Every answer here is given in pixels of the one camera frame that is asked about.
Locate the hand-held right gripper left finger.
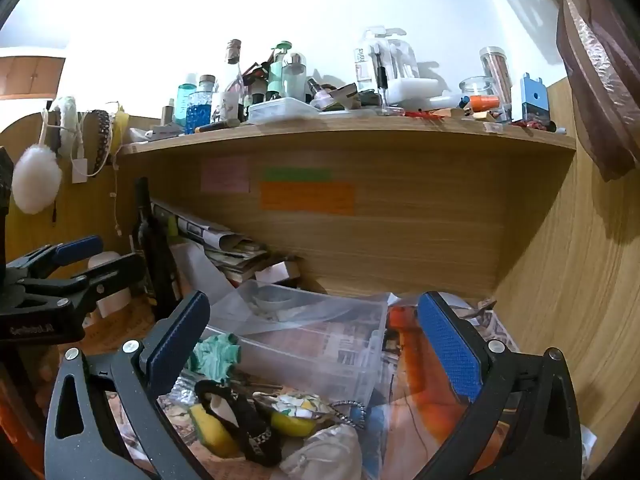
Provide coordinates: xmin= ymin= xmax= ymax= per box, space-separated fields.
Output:
xmin=44 ymin=290 xmax=213 ymax=480

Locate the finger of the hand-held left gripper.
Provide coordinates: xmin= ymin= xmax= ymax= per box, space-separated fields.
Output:
xmin=15 ymin=252 xmax=147 ymax=313
xmin=5 ymin=235 xmax=104 ymax=281

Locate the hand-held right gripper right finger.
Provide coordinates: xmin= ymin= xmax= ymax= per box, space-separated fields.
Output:
xmin=410 ymin=290 xmax=588 ymax=480

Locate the green cloth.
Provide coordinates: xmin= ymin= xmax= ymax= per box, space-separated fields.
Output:
xmin=189 ymin=334 xmax=242 ymax=381

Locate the clear plastic storage box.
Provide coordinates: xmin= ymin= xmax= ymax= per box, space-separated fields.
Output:
xmin=200 ymin=280 xmax=391 ymax=411

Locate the white cylindrical jar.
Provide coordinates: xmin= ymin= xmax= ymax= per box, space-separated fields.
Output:
xmin=87 ymin=252 xmax=132 ymax=318

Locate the orange printed cloth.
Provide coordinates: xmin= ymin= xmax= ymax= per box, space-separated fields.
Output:
xmin=370 ymin=295 xmax=601 ymax=480

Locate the dark wine bottle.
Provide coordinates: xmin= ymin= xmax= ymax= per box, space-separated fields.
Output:
xmin=131 ymin=176 xmax=181 ymax=321

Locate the crinkled silver wrapper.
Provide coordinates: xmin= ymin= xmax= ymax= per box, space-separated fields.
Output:
xmin=160 ymin=370 xmax=201 ymax=408

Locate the white fluffy puff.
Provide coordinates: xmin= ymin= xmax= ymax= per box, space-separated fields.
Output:
xmin=11 ymin=144 xmax=63 ymax=215

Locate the stack of books and papers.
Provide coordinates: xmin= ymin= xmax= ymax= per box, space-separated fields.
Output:
xmin=150 ymin=199 xmax=273 ymax=286

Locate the white bowl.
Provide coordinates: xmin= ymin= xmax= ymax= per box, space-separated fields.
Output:
xmin=251 ymin=290 xmax=296 ymax=316

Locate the yellow sponge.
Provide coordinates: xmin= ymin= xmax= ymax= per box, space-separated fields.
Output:
xmin=189 ymin=402 xmax=238 ymax=458

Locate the black studded headband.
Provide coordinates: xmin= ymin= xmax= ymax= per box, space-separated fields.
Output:
xmin=89 ymin=109 xmax=113 ymax=173

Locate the yellow headband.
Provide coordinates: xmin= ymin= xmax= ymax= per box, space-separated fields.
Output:
xmin=111 ymin=110 xmax=131 ymax=156

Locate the white fuzzy headband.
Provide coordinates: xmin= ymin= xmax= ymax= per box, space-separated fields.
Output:
xmin=52 ymin=96 xmax=78 ymax=151

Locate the yellow patterned pouch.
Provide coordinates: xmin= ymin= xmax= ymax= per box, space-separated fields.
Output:
xmin=252 ymin=392 xmax=335 ymax=436

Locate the pink sticky note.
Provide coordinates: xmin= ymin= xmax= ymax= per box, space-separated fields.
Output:
xmin=201 ymin=156 xmax=251 ymax=193

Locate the wooden shelf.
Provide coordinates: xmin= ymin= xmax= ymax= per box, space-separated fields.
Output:
xmin=115 ymin=110 xmax=581 ymax=301

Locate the white crumpled cloth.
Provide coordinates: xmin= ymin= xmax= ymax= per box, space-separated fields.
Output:
xmin=279 ymin=425 xmax=363 ymax=480

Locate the brown marker pen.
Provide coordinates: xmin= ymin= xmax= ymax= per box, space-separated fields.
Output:
xmin=195 ymin=119 xmax=242 ymax=134

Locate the orange sticky note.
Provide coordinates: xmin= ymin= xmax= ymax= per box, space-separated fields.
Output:
xmin=260 ymin=182 xmax=356 ymax=215

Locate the blue liquid bottle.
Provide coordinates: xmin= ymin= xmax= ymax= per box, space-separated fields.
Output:
xmin=187 ymin=74 xmax=217 ymax=133

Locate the teal plastic bottle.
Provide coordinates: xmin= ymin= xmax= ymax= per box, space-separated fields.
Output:
xmin=176 ymin=72 xmax=198 ymax=128

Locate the green sticky note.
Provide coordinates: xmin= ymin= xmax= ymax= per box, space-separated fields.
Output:
xmin=265 ymin=167 xmax=332 ymax=182

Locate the white cup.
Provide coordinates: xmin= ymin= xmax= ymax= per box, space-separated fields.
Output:
xmin=212 ymin=91 xmax=240 ymax=123

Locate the cork-topped glass bottle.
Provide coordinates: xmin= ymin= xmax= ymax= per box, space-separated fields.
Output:
xmin=222 ymin=39 xmax=246 ymax=111

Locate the green pump bottle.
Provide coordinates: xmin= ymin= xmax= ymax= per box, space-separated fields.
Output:
xmin=267 ymin=40 xmax=293 ymax=103

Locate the white box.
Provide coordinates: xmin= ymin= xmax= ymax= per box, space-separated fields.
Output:
xmin=387 ymin=76 xmax=451 ymax=108

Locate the round glass jar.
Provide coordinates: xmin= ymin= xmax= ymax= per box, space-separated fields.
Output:
xmin=459 ymin=76 xmax=496 ymax=111

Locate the blue plastic box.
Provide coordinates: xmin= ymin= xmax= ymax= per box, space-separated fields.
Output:
xmin=519 ymin=73 xmax=550 ymax=123

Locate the clear grey-capped bottle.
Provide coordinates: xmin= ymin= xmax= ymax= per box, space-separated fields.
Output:
xmin=282 ymin=52 xmax=307 ymax=103

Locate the tall clear jar of sticks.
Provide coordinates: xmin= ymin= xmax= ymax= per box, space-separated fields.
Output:
xmin=479 ymin=46 xmax=513 ymax=121

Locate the clear plastic packaging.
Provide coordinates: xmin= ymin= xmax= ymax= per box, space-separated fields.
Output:
xmin=356 ymin=26 xmax=421 ymax=106

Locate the brown curtain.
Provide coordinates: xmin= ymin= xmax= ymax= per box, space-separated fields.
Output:
xmin=462 ymin=0 xmax=640 ymax=183

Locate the beaded bracelet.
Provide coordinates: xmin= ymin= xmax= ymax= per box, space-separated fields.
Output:
xmin=327 ymin=400 xmax=362 ymax=428

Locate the black strap headband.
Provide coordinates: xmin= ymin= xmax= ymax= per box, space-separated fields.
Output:
xmin=194 ymin=380 xmax=283 ymax=468

